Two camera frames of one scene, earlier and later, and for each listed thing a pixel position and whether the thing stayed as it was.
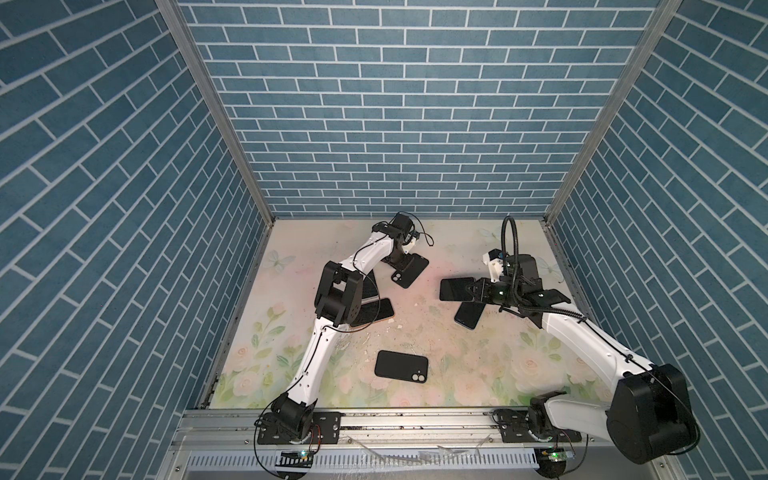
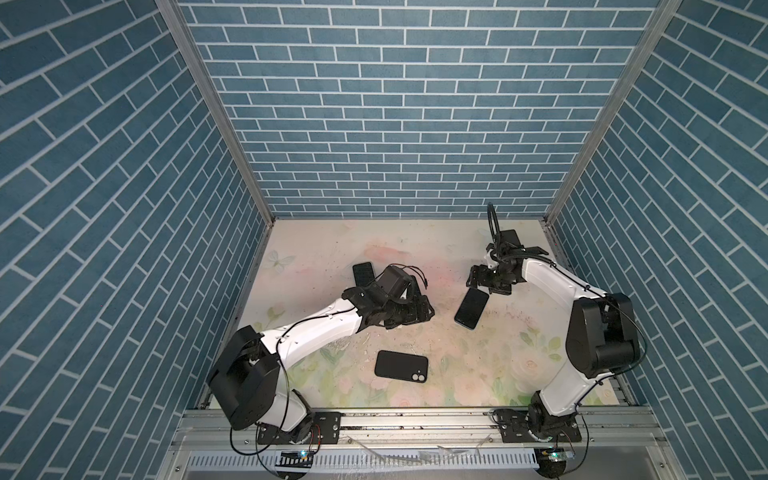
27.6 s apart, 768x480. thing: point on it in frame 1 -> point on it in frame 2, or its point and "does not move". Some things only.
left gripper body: (398, 259) -> (405, 311)
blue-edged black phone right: (469, 313) does not move
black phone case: (399, 365) does not move
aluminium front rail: (365, 429) does not move
